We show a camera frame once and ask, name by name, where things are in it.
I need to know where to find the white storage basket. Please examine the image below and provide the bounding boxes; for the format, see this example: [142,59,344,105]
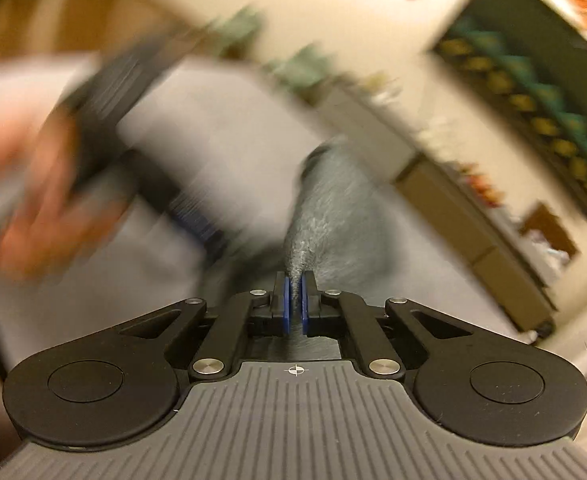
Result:
[527,230,575,273]

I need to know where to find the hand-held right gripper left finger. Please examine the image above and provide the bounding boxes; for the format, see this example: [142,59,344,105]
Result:
[118,270,292,380]

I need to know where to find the red fruit bowl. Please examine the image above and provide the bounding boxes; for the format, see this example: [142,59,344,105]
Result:
[452,160,505,207]

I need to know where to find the grey knit garment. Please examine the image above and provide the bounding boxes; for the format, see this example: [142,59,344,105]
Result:
[268,140,400,361]

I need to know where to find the black bin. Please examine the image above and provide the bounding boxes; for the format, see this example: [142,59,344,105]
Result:
[532,322,557,345]

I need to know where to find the wooden framed board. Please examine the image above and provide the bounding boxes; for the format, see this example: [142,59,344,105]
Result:
[520,202,580,261]

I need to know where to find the grey and brown sideboard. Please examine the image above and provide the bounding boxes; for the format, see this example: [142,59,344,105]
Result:
[317,84,560,342]

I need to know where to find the green and black wall tapestry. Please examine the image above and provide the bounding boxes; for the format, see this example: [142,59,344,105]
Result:
[427,0,587,222]

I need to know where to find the green child chair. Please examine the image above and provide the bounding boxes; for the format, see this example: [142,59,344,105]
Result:
[207,7,267,49]
[266,44,335,92]

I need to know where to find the person's left hand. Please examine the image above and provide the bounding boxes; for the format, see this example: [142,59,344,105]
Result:
[0,110,130,282]

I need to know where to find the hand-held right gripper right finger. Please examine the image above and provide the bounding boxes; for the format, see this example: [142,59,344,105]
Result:
[301,270,474,380]

